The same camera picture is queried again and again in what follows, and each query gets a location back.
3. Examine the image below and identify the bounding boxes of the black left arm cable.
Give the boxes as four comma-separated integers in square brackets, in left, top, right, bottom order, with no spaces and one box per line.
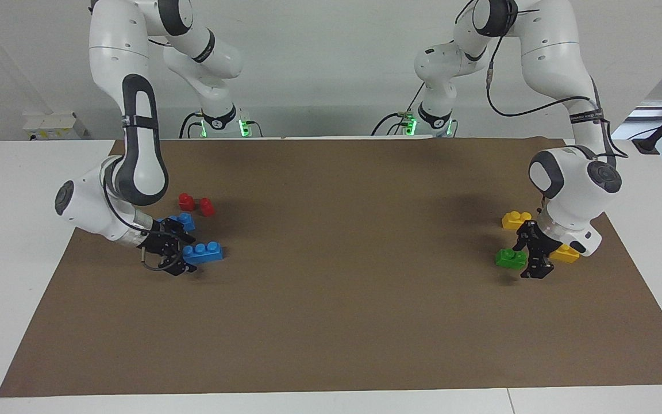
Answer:
[455,0,629,159]

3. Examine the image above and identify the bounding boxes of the black base cable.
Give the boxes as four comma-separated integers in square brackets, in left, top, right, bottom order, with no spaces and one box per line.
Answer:
[179,112,205,139]
[371,85,426,136]

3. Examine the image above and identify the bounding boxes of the blue three-stud toy brick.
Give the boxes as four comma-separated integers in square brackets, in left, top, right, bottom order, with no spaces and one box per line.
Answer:
[156,212,197,231]
[183,241,224,266]

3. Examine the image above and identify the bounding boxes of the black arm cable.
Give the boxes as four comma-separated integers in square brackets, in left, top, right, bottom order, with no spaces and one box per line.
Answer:
[455,0,629,159]
[103,164,185,275]

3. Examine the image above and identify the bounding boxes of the yellow two-stud toy brick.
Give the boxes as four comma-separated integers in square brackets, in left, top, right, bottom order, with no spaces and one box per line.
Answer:
[549,244,581,264]
[502,210,533,231]

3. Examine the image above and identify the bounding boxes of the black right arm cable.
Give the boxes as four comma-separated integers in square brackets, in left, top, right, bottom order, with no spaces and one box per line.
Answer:
[103,164,185,275]

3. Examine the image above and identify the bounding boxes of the black right base cable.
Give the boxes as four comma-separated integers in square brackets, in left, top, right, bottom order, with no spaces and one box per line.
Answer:
[179,112,205,139]

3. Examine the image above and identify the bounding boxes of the green two-stud toy brick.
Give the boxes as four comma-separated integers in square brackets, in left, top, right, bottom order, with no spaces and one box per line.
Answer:
[495,248,528,270]

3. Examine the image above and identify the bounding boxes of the brown paper table mat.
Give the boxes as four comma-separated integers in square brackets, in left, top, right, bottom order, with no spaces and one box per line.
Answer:
[0,136,662,398]

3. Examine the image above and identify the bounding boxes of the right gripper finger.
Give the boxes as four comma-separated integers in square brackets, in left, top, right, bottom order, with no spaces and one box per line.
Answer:
[161,220,197,243]
[164,256,197,277]

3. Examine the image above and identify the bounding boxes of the white wall socket box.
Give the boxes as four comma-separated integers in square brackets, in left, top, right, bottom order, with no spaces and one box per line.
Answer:
[24,112,87,141]

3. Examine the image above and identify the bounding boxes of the black left base cable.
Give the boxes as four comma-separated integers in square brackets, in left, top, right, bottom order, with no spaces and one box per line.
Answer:
[371,85,426,136]

